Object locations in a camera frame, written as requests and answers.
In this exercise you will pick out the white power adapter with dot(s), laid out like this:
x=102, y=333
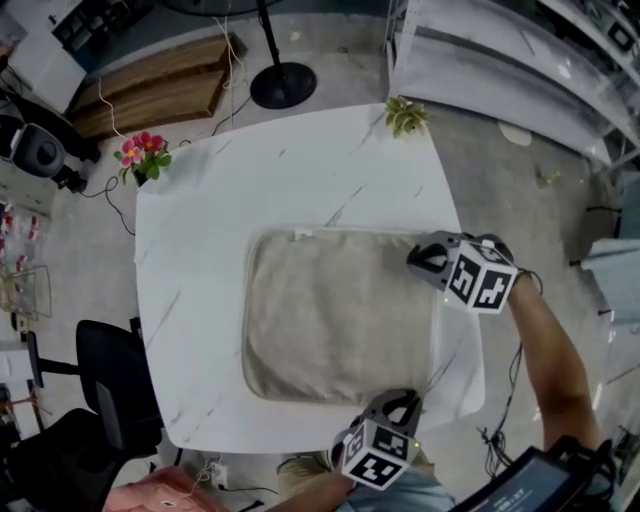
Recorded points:
x=218, y=475

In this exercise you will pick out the person's left forearm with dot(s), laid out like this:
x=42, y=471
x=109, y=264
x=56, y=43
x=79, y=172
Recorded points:
x=315, y=492

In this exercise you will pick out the small green potted plant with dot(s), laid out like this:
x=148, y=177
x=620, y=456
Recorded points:
x=405, y=115

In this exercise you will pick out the pink cloth bag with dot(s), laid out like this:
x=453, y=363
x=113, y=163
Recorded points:
x=160, y=492

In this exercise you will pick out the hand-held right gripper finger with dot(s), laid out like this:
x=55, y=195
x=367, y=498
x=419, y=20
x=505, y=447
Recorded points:
x=445, y=237
x=435, y=277

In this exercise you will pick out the person's right forearm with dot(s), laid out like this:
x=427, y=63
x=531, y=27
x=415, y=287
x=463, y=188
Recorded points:
x=555, y=370

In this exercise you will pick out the white metal shelving unit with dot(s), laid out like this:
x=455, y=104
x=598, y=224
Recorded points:
x=500, y=80

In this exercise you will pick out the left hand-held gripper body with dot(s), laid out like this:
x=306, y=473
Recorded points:
x=375, y=460

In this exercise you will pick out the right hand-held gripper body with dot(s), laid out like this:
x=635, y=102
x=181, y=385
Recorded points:
x=480, y=280

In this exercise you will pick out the wooden step platform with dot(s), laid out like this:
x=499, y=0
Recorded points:
x=150, y=90

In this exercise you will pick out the small green bottle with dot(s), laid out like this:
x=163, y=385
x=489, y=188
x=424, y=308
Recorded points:
x=547, y=178

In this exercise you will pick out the beige towel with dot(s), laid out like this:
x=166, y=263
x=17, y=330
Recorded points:
x=335, y=320

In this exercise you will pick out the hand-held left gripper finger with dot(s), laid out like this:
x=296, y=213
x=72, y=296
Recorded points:
x=375, y=407
x=416, y=415

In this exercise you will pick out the pink flower potted plant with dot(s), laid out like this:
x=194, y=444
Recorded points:
x=145, y=145

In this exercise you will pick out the light blue covered table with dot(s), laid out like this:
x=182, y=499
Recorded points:
x=615, y=280

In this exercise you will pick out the black office chair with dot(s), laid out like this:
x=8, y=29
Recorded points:
x=110, y=360

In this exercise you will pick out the black chest-worn tablet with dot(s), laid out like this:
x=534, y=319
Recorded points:
x=520, y=490

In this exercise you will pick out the pile of clear water bottles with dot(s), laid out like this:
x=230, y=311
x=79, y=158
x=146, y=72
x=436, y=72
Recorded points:
x=20, y=235

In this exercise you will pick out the black standing fan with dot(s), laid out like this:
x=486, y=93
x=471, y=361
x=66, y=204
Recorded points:
x=282, y=87

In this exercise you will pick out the person's light blue shirt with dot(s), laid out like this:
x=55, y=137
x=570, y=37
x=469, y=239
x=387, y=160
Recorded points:
x=415, y=497

